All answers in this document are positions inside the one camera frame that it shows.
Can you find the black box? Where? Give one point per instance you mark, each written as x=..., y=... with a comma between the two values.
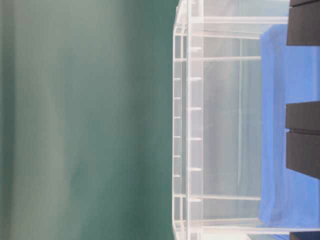
x=303, y=138
x=305, y=235
x=303, y=23

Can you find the clear plastic storage case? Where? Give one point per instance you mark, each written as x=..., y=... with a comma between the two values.
x=217, y=119

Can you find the green table cloth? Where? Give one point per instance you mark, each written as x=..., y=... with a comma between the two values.
x=86, y=119

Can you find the blue plastic liner sheet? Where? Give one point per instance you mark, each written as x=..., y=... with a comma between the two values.
x=289, y=74

